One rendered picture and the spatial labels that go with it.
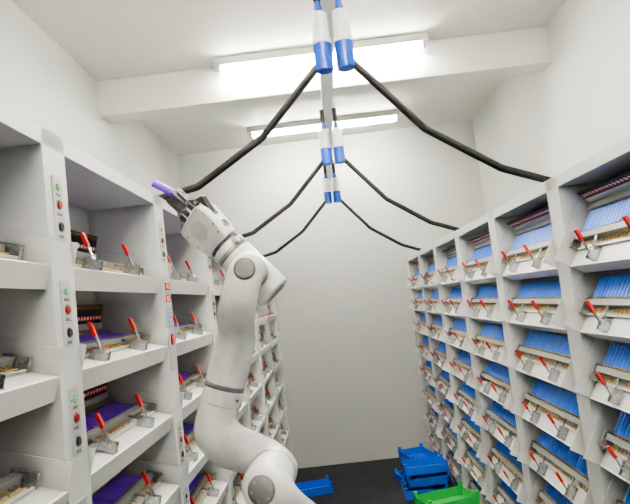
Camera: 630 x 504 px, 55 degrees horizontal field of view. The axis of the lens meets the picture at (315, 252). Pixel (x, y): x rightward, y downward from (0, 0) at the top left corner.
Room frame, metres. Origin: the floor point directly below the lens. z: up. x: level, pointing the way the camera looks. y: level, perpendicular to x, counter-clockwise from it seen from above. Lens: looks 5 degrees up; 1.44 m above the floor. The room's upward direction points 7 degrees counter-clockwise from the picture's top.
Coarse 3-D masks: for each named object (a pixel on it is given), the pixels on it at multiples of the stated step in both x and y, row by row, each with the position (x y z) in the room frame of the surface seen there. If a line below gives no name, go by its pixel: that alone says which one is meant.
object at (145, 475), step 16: (128, 464) 1.78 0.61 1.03; (144, 464) 1.78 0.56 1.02; (160, 464) 1.78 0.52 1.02; (112, 480) 1.67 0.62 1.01; (128, 480) 1.69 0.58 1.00; (144, 480) 1.60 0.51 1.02; (160, 480) 1.76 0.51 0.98; (176, 480) 1.78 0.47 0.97; (96, 496) 1.54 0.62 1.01; (112, 496) 1.56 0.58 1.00; (128, 496) 1.56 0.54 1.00; (144, 496) 1.60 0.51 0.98; (160, 496) 1.61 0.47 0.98; (176, 496) 1.76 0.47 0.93
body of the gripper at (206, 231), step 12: (192, 216) 1.34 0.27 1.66; (204, 216) 1.33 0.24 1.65; (216, 216) 1.33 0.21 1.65; (192, 228) 1.35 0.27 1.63; (204, 228) 1.34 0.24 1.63; (216, 228) 1.33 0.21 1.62; (228, 228) 1.34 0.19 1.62; (192, 240) 1.37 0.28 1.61; (204, 240) 1.35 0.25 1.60; (216, 240) 1.34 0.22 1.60; (204, 252) 1.37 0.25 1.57
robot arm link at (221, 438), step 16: (208, 400) 1.32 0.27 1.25; (224, 400) 1.32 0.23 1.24; (240, 400) 1.35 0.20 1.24; (208, 416) 1.32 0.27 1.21; (224, 416) 1.32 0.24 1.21; (208, 432) 1.32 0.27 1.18; (224, 432) 1.32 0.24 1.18; (240, 432) 1.34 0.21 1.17; (256, 432) 1.39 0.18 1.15; (208, 448) 1.32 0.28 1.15; (224, 448) 1.32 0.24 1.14; (240, 448) 1.34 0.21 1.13; (256, 448) 1.38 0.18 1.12; (272, 448) 1.39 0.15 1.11; (224, 464) 1.34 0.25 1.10; (240, 464) 1.37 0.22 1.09
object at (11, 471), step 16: (0, 464) 1.08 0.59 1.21; (16, 464) 1.08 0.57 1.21; (32, 464) 1.08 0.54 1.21; (48, 464) 1.08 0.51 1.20; (64, 464) 1.08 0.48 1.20; (0, 480) 1.01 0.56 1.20; (16, 480) 1.04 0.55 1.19; (32, 480) 1.06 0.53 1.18; (48, 480) 1.08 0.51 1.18; (64, 480) 1.08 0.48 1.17; (0, 496) 0.99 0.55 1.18; (16, 496) 1.00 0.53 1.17; (32, 496) 1.03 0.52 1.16; (48, 496) 1.04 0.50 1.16; (64, 496) 1.06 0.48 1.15
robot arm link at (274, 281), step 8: (240, 248) 1.33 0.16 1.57; (248, 248) 1.34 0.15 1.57; (232, 256) 1.32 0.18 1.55; (224, 264) 1.34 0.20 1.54; (272, 272) 1.33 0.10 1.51; (264, 280) 1.31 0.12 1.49; (272, 280) 1.32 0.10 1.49; (280, 280) 1.33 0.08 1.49; (264, 288) 1.32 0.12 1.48; (272, 288) 1.32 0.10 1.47; (280, 288) 1.34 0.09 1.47; (264, 296) 1.32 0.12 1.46; (272, 296) 1.34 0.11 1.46; (264, 304) 1.35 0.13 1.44
